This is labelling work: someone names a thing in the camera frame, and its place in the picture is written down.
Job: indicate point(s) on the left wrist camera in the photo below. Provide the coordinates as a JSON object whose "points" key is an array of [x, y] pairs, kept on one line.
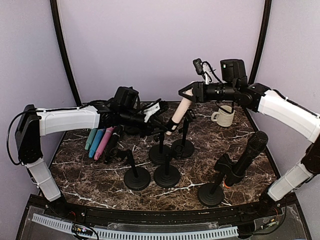
{"points": [[155, 109]]}

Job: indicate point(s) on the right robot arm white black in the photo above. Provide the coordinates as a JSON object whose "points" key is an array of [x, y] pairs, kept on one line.
{"points": [[234, 87]]}

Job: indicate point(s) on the black frame post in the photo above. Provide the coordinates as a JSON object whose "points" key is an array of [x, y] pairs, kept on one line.
{"points": [[261, 41], [63, 51]]}

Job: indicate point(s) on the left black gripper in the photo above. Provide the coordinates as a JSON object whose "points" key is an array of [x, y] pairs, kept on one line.
{"points": [[151, 124]]}

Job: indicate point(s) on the white slotted cable duct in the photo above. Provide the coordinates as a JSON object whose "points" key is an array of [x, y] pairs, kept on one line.
{"points": [[99, 233]]}

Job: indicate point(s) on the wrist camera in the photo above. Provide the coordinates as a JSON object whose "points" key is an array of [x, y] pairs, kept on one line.
{"points": [[155, 109], [204, 69]]}

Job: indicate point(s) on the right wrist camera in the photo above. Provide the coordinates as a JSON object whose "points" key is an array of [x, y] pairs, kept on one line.
{"points": [[204, 69]]}

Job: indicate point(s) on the black microphone orange base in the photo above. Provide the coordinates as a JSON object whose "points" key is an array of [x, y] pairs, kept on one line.
{"points": [[255, 145]]}

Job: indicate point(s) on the right black frame post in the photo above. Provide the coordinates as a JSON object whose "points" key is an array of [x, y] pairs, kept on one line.
{"points": [[261, 41]]}

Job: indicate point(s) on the mint green microphone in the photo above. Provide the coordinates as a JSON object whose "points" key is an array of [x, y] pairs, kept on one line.
{"points": [[90, 139]]}

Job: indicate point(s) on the left black frame post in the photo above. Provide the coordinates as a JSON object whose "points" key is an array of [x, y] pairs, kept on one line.
{"points": [[63, 51]]}

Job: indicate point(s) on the blue microphone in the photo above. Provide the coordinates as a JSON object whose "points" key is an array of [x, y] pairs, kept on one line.
{"points": [[96, 141]]}

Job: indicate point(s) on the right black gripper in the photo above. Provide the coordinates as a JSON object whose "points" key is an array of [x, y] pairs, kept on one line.
{"points": [[200, 93]]}

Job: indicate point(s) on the black front table rail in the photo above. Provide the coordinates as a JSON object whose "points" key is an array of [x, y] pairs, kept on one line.
{"points": [[239, 214]]}

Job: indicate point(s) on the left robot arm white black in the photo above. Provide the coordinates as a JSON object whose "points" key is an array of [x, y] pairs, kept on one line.
{"points": [[123, 109]]}

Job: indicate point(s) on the cream pink microphone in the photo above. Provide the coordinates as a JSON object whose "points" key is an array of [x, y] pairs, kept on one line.
{"points": [[178, 115]]}

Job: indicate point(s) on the black mic stand cream mic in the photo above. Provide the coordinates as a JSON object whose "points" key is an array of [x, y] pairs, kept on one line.
{"points": [[159, 152]]}

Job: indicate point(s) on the beige mug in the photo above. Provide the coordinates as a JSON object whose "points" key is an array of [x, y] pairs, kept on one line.
{"points": [[224, 116]]}

